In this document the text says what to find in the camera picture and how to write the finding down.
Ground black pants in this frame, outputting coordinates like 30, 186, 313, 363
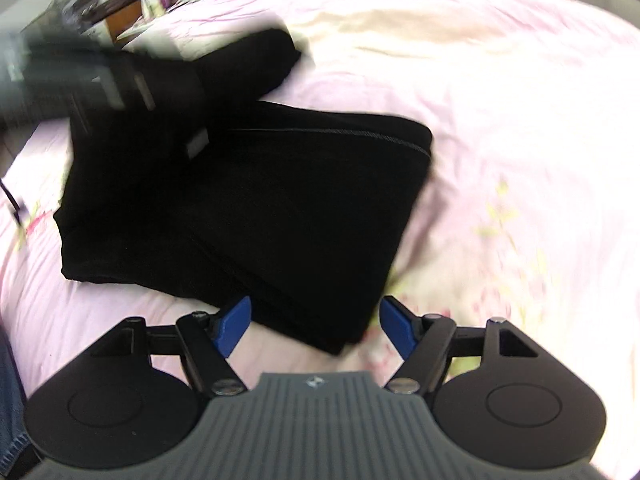
54, 28, 433, 354

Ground wooden nightstand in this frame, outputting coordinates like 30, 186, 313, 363
63, 0, 142, 42

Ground pink floral bed sheet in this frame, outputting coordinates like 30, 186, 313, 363
0, 0, 640, 480

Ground black cable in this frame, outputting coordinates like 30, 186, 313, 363
0, 176, 30, 226

